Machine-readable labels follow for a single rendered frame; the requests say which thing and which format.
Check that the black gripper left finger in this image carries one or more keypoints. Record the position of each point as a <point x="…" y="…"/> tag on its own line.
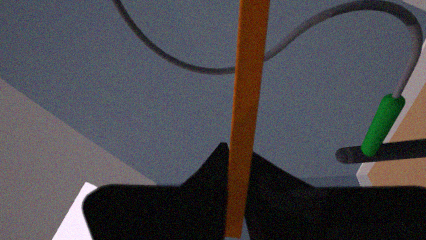
<point x="194" y="210"/>

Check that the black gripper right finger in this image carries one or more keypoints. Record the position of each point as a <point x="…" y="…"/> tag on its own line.
<point x="280" y="206"/>

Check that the orange rectangular bar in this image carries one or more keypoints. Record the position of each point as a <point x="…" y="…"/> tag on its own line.
<point x="253" y="22"/>

